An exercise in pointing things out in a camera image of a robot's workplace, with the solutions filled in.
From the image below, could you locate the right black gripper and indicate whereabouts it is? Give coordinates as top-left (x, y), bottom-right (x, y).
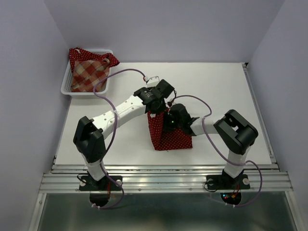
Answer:
top-left (154, 111), bottom-right (182, 132)

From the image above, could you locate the red polka dot skirt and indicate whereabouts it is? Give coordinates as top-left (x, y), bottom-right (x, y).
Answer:
top-left (147, 109), bottom-right (193, 151)

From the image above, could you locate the red plaid skirt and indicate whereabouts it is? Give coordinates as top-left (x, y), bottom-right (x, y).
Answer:
top-left (70, 59), bottom-right (110, 92)

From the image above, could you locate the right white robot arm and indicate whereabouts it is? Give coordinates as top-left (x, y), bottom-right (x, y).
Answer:
top-left (163, 103), bottom-right (258, 191)

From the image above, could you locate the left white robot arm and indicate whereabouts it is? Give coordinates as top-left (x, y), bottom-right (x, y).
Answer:
top-left (73, 79), bottom-right (175, 190)

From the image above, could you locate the white plastic basket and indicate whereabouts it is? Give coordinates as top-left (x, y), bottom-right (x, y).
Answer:
top-left (61, 48), bottom-right (114, 99)

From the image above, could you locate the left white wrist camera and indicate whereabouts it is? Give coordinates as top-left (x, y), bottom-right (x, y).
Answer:
top-left (145, 76), bottom-right (160, 88)

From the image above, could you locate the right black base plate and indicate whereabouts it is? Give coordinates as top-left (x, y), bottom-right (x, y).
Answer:
top-left (205, 174), bottom-right (250, 191)

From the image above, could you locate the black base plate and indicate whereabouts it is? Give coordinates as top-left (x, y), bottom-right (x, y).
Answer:
top-left (77, 174), bottom-right (121, 192)
top-left (205, 174), bottom-right (250, 191)

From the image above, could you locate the aluminium rail frame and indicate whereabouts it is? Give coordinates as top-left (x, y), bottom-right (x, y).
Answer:
top-left (29, 63), bottom-right (308, 231)

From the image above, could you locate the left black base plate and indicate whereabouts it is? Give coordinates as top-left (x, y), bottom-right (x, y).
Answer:
top-left (77, 174), bottom-right (121, 192)

